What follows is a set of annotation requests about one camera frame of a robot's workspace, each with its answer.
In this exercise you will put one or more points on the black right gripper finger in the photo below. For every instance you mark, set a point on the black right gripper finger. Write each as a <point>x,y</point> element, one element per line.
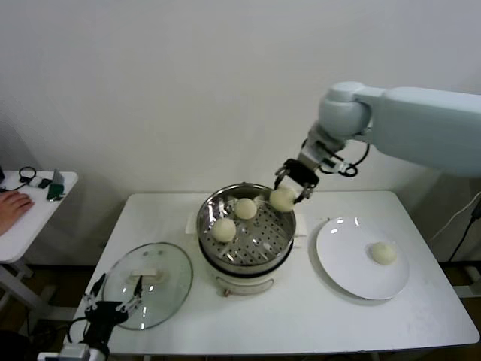
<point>281,175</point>
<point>307,192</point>

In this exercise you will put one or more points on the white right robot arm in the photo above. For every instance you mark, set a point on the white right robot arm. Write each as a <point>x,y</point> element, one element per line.
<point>421,124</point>

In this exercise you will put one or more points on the oval glass pot lid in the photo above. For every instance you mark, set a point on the oval glass pot lid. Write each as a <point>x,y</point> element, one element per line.
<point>173,263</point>

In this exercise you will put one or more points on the white side table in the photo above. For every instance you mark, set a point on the white side table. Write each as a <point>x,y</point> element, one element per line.
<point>41,222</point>

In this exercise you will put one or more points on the white round plate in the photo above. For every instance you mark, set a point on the white round plate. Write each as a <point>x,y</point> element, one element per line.
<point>349,263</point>

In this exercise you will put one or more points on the white steamed baozi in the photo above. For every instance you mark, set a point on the white steamed baozi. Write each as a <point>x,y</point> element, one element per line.
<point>382,252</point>
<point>224,230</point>
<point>245,208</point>
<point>282,199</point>

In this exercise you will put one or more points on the small green box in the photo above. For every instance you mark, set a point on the small green box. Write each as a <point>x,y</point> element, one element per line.
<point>57,189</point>

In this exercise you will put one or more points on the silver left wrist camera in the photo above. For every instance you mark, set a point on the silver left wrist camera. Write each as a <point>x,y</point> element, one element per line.
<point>75,353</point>

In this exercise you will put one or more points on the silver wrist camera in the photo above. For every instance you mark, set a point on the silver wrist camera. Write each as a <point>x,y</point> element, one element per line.
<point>315,152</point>
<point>75,353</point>

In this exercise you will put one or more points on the white electric cooker base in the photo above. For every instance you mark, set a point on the white electric cooker base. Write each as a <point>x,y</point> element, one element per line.
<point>244,284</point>

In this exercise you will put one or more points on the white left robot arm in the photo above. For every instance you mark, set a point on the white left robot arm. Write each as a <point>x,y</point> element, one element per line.
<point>100,353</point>

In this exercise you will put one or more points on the bare person hand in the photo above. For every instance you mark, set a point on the bare person hand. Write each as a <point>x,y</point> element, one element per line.
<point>13,210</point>

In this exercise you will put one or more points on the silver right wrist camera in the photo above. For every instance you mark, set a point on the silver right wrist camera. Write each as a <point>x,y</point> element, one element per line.
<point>315,152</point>

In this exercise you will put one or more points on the small black device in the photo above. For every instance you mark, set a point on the small black device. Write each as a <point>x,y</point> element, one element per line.
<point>46,183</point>

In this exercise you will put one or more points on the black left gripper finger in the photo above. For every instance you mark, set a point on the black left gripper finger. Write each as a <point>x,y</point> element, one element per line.
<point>138,287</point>
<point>99,285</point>

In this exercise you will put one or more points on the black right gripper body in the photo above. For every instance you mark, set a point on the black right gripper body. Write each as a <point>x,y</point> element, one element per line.
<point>302,173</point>

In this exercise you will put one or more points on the perforated steel steamer basket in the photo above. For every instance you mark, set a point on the perforated steel steamer basket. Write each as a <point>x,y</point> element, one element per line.
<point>270,237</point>

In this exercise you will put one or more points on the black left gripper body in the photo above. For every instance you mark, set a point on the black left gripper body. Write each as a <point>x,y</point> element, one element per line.
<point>105,316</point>

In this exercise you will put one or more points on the grey upright card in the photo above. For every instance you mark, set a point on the grey upright card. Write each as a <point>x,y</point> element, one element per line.
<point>58,176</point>

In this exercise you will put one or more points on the small white device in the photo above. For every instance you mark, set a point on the small white device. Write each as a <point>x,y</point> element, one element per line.
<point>35,182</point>

